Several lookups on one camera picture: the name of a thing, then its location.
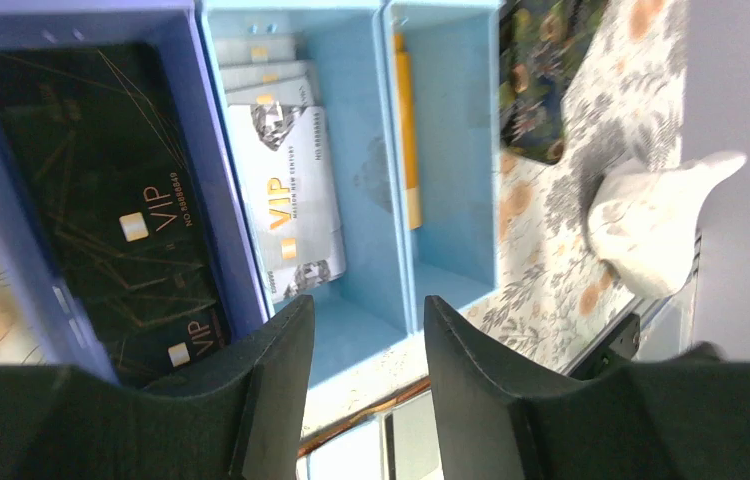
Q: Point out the pale grey credit card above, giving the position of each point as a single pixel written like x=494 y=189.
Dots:
x=277 y=130

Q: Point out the brown leather card holder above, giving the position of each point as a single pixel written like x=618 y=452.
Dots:
x=313 y=442

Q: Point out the floral patterned table mat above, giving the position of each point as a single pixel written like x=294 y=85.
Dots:
x=626 y=101

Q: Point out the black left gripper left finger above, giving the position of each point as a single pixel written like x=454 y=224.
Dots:
x=235 y=415

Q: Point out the dark floral patterned necktie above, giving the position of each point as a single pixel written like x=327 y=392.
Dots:
x=542 y=45

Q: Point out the white crumpled cloth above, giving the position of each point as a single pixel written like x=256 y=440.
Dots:
x=643 y=222

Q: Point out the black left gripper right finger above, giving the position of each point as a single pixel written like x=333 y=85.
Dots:
x=500 y=415

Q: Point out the black item in box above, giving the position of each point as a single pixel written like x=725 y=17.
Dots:
x=98 y=146

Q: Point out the blue three-compartment organizer box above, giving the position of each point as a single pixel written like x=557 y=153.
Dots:
x=377 y=302

